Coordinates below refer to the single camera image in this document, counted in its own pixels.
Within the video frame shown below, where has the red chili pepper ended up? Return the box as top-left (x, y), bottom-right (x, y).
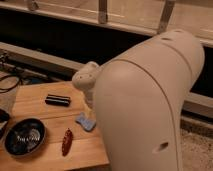
top-left (62, 129), bottom-right (73, 156)

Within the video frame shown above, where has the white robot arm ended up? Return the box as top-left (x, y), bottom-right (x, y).
top-left (72, 29), bottom-right (205, 171)

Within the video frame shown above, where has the blue sponge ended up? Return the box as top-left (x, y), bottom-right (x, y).
top-left (75, 112), bottom-right (96, 132)

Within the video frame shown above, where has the black rectangular box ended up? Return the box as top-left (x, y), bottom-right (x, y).
top-left (45, 94), bottom-right (71, 107)

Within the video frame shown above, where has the black round bowl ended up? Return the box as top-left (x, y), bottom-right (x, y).
top-left (4, 118), bottom-right (46, 156)

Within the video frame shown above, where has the black object at left edge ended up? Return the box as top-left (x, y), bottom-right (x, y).
top-left (0, 109), bottom-right (10, 139)

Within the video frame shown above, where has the black cable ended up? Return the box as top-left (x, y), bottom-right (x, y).
top-left (0, 74), bottom-right (23, 94)

